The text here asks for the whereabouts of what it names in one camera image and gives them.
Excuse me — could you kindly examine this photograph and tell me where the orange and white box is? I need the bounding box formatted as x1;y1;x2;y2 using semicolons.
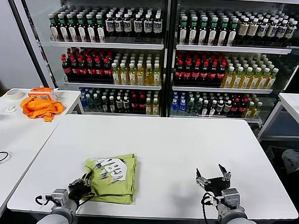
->
27;86;59;102

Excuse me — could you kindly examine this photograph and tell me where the green-tinted water bottle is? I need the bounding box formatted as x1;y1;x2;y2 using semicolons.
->
193;98;203;116
93;93;102;112
185;97;195;116
87;94;95;112

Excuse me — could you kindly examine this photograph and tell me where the white-cap blue-label bottle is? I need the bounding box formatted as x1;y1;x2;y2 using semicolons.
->
143;13;154;43
122;13;133;42
276;19;289;46
152;13;163;44
285;20;299;46
105;12;115;42
114;13;124;42
258;17;269;45
133;13;144;43
266;18;279;45

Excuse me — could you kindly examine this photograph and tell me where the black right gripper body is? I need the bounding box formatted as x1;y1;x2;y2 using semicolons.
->
202;176;232;197

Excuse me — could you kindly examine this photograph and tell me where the beige masking tape roll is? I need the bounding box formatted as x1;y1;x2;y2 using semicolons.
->
5;87;25;101

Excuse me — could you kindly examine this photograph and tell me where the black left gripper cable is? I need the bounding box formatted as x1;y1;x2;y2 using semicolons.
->
77;191;96;207

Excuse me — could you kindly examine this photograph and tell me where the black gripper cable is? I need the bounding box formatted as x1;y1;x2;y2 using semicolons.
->
77;191;96;207
200;192;222;224

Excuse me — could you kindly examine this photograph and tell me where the small red-cap cola bottle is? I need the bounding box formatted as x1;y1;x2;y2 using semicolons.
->
238;98;248;117
138;94;147;114
130;94;140;114
231;98;240;116

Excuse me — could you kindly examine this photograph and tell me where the grey plastic bag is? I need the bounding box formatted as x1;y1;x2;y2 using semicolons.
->
280;148;299;173

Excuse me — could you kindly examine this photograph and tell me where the left beverage display fridge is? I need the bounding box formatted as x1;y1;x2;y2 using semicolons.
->
30;0;173;118

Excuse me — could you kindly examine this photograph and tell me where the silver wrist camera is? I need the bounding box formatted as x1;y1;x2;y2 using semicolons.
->
220;187;242;209
51;188;70;207

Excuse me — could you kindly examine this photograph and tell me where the beverage display fridge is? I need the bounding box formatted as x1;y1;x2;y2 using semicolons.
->
30;0;173;118
167;0;297;125

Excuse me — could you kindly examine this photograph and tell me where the right beverage display fridge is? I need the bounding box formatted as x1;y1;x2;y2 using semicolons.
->
167;0;297;125

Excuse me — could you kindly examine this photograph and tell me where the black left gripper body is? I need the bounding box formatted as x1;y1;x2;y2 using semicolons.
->
68;178;92;201

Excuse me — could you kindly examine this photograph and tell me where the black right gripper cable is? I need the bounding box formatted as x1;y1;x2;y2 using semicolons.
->
200;192;222;224

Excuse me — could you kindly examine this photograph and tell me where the white-label dark bottle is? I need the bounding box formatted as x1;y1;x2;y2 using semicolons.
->
216;99;225;116
121;95;130;113
223;100;233;116
114;95;123;113

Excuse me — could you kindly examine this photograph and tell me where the green-cap brown drink bottle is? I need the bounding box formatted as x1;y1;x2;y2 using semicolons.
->
209;16;220;46
179;15;189;45
188;15;199;45
75;12;88;42
95;13;107;43
65;12;79;42
198;16;209;46
218;16;230;47
56;12;69;42
85;12;97;43
228;17;239;47
48;12;60;41

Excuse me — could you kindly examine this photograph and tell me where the small yellow drink bottle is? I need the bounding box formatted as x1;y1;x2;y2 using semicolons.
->
245;101;255;119
252;101;263;119
151;97;160;115
145;97;153;114

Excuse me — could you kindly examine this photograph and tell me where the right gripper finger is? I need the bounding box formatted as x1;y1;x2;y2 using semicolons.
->
218;163;233;182
195;168;213;188

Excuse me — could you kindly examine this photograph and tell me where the white shelf board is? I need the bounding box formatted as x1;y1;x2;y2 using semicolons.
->
176;43;293;55
63;81;163;91
50;39;165;52
172;85;274;95

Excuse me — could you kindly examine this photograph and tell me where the crumpled orange cloth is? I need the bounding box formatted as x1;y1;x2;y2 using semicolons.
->
19;96;66;123

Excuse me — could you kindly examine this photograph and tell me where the beige-label dark bottle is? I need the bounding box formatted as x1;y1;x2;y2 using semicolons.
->
248;17;260;44
238;16;250;44

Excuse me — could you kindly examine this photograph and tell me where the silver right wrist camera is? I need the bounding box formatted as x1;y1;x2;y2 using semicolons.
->
220;187;242;209

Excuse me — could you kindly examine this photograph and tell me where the blue water bottle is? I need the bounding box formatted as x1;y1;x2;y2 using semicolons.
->
170;98;179;116
178;98;187;116
79;94;88;112

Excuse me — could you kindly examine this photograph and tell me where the white side table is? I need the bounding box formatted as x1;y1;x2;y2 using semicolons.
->
257;91;299;143
0;117;61;224
0;87;85;126

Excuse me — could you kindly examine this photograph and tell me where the small white-cap dark bottle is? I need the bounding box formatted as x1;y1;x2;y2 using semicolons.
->
100;95;109;112
107;95;116;113
201;99;210;117
208;99;218;117

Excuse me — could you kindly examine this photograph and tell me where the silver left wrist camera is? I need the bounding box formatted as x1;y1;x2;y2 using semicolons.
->
51;188;70;207

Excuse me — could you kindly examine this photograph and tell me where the yellow-green t-shirt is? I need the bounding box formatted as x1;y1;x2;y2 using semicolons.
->
82;151;138;206

